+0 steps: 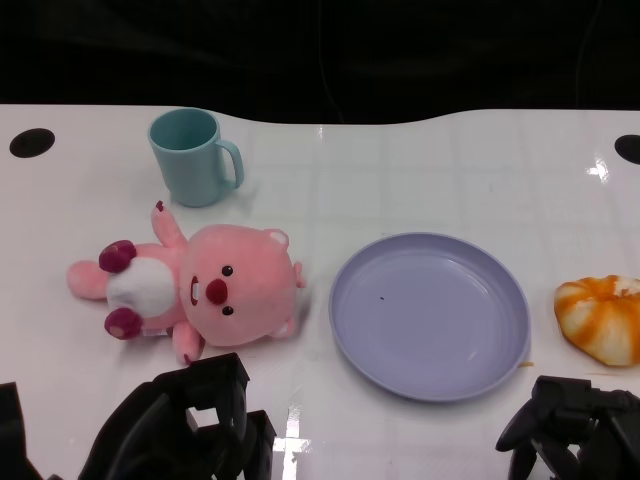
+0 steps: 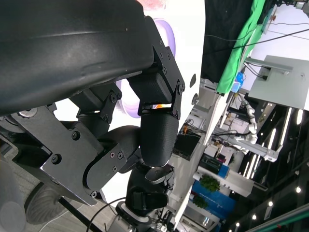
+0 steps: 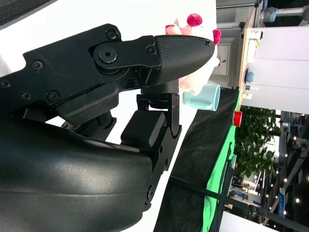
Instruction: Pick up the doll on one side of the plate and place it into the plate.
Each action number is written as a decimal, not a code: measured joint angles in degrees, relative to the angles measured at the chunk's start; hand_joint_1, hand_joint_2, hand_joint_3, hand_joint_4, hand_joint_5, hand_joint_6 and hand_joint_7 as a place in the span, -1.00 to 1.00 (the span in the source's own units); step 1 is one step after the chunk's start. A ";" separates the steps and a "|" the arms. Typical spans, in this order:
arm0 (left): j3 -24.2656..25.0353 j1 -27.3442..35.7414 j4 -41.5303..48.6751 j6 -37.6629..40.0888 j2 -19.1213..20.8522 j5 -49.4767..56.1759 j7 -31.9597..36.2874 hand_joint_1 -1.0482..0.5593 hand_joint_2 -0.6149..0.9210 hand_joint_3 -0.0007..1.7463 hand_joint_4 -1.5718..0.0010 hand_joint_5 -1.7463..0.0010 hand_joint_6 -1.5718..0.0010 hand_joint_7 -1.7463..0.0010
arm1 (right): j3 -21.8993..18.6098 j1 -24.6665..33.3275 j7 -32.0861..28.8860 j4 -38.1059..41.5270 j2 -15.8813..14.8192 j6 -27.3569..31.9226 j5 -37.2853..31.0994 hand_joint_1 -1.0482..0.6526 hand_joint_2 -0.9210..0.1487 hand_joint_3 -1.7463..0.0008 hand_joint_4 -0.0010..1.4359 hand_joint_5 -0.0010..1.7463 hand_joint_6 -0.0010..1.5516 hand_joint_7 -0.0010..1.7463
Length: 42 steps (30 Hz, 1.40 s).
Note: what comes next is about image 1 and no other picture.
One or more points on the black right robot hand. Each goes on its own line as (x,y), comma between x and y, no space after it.
(590,425)

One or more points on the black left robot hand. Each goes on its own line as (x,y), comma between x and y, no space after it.
(150,430)

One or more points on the pink plush beaver doll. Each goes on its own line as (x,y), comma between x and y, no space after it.
(240,290)

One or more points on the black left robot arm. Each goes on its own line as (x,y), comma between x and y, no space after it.
(10,430)

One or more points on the lavender plastic plate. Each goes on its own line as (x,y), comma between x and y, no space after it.
(430,320)

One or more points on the orange striped toy bun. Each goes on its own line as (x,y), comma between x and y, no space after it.
(600,320)

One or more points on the teal plastic mug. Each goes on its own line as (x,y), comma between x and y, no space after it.
(187,170)

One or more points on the black round table grommet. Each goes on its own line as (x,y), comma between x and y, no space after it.
(629,147)
(31,143)

